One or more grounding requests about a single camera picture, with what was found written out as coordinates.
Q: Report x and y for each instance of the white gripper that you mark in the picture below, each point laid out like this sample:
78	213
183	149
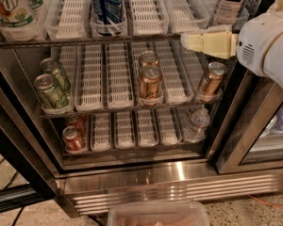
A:
254	46

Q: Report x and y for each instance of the white tea bottle dark label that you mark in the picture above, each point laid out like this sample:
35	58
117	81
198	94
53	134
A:
228	11

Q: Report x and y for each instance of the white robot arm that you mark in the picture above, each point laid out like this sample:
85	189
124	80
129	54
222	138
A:
273	61

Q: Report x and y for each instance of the clear water bottle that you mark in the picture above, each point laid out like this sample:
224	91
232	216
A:
199	122

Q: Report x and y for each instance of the blue Pepsi plastic bottle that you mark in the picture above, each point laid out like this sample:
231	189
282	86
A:
108	17

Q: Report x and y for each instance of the stainless steel fridge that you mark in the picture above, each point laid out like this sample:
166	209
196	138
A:
135	149

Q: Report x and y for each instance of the front 7UP bottle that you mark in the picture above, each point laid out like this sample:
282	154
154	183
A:
17	22

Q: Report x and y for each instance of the gold can right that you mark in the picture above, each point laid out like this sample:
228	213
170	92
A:
212	79

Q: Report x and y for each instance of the gold can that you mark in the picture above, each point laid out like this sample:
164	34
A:
212	79
150	81
149	58

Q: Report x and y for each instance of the blue can behind glass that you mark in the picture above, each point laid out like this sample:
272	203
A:
277	122

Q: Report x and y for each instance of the rear gold can middle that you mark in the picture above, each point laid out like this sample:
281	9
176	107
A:
149	58

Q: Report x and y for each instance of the front gold can middle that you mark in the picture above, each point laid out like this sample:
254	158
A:
150	81

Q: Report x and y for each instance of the rear red can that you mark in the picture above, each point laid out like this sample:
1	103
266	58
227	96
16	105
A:
76	121

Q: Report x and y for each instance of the red can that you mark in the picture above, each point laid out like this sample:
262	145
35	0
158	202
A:
76	121
73	139

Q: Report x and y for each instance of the rear green can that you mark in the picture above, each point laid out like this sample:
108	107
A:
53	66

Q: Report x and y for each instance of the green can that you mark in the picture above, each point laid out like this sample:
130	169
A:
53	66
50	91

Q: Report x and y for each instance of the clear plastic container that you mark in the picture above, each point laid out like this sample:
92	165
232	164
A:
158	214

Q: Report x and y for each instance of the front red can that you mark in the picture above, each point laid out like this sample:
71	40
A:
73	139

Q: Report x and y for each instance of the front green can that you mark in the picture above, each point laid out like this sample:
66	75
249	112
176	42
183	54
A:
50	91

